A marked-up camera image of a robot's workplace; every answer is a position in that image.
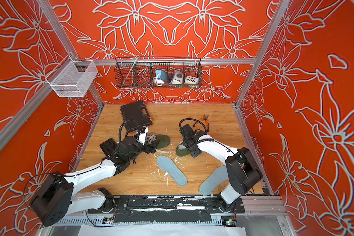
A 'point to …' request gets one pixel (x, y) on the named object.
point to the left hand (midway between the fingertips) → (153, 136)
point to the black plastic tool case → (136, 110)
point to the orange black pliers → (205, 118)
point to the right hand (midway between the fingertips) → (183, 147)
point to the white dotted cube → (190, 79)
